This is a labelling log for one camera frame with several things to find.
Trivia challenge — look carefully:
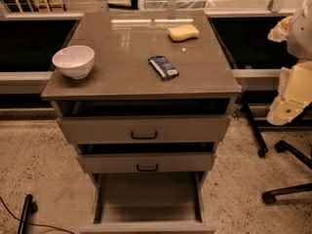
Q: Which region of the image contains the black table leg with caster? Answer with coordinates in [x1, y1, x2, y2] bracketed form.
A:
[242, 101, 268, 158]

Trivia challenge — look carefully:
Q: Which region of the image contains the black office chair base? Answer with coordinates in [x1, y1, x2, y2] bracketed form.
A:
[261, 139, 312, 206]

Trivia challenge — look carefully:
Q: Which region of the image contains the black floor cable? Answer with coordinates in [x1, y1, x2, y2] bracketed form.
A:
[0, 197, 76, 234]

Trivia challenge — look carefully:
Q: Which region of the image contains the middle grey drawer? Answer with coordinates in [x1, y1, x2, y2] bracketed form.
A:
[77, 143, 215, 174]

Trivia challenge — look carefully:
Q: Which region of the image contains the grey drawer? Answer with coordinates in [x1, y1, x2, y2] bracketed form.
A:
[77, 143, 215, 174]
[58, 97, 232, 144]
[80, 172, 215, 234]

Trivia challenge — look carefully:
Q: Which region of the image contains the yellow sponge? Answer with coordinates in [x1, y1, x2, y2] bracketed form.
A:
[168, 24, 200, 42]

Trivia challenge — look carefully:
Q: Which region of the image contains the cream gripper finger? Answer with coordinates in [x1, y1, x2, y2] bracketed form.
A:
[266, 67, 303, 126]
[267, 16, 292, 43]

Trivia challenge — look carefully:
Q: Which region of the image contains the top grey drawer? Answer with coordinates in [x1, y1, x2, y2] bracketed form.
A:
[58, 97, 232, 144]

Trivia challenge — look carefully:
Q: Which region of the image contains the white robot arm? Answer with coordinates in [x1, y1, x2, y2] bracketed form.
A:
[266, 0, 312, 126]

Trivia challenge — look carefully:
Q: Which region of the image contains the grey drawer cabinet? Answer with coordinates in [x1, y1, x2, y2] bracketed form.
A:
[41, 11, 243, 234]

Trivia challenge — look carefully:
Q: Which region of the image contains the blue rxbar wrapper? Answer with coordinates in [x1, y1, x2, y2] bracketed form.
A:
[148, 56, 179, 81]

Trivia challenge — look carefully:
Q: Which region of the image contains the wire mesh basket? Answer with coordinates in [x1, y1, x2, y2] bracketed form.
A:
[138, 0, 216, 10]

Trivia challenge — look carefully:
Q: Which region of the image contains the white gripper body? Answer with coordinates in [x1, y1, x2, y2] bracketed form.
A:
[282, 60, 312, 112]

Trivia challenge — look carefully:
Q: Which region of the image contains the bottom grey drawer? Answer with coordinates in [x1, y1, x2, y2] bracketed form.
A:
[80, 172, 215, 234]

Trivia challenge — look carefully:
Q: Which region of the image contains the black stand leg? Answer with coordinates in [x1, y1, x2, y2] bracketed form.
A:
[18, 194, 38, 234]

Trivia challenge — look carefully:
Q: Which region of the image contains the white ceramic bowl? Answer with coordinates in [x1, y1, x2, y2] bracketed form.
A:
[52, 45, 95, 79]

